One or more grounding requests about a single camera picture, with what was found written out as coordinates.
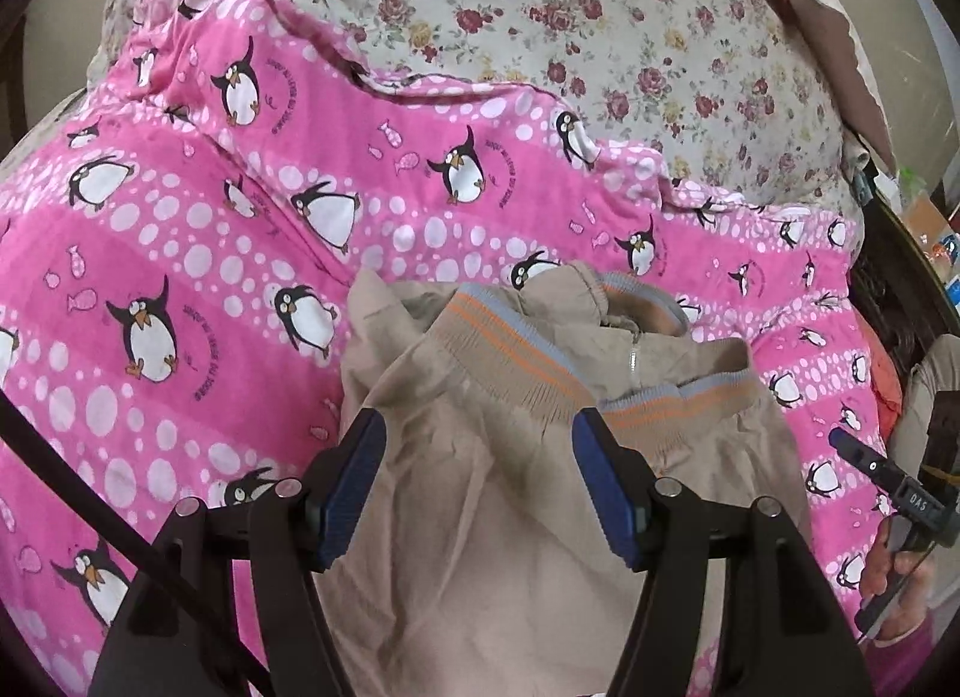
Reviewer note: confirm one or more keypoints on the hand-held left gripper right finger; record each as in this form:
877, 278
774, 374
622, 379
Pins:
607, 494

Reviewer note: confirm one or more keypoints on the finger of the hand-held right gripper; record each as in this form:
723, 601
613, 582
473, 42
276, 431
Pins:
862, 453

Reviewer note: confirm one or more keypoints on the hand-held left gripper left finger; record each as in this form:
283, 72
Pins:
352, 494

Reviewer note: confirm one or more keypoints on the beige zip jacket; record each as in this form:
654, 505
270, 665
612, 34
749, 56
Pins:
487, 517

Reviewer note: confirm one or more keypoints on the person's right forearm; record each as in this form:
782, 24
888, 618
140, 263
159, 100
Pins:
911, 663

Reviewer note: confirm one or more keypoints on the person's right hand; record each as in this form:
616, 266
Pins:
904, 592

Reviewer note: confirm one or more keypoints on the orange red cloth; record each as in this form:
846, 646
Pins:
885, 385

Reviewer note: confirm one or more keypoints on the beige cushion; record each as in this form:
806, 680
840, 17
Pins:
930, 382

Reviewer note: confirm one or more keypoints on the dark carved wooden headboard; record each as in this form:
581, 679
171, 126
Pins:
892, 277

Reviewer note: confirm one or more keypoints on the pile of colourful packets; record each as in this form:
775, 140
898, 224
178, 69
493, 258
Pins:
930, 232

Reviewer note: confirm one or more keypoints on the pink penguin blanket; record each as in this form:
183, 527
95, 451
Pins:
225, 254

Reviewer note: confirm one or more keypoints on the grey blue small cloth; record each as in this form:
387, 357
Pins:
862, 175

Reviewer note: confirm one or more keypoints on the brown pillow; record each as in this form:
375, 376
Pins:
832, 51

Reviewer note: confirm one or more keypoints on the floral quilt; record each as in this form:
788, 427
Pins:
600, 29

